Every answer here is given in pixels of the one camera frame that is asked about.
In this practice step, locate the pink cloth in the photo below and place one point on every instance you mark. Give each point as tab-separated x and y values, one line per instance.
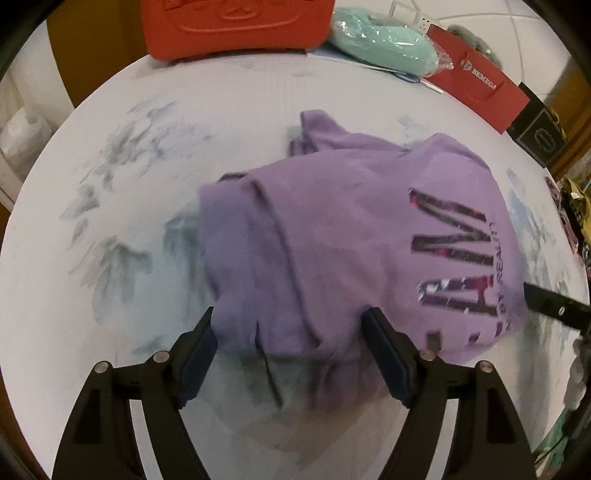
565	221

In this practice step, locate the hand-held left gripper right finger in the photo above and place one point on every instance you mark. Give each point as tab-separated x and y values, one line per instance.
392	364

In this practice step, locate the teal plush in plastic bag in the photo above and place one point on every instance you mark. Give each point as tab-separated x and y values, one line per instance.
388	44

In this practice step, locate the purple printed t-shirt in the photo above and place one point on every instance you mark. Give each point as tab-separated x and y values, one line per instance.
346	240

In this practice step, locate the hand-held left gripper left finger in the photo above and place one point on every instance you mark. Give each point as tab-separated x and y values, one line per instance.
196	369

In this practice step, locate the red bear-embossed suitcase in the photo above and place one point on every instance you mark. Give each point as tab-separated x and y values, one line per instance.
231	32

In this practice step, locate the red paper bag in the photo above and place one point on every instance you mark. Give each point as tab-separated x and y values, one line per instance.
475	87

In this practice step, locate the white wall socket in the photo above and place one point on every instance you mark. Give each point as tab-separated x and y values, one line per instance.
411	14

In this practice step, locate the black gift box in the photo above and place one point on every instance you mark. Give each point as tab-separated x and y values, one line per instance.
538	134

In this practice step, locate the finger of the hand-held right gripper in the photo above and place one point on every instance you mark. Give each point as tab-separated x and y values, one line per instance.
554	306

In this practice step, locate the grey plush toy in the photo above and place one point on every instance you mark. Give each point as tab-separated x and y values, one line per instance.
480	44

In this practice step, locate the white plastic bag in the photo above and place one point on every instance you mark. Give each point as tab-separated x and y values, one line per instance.
23	136

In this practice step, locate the person's right hand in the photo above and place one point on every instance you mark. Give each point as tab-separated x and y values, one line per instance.
582	374

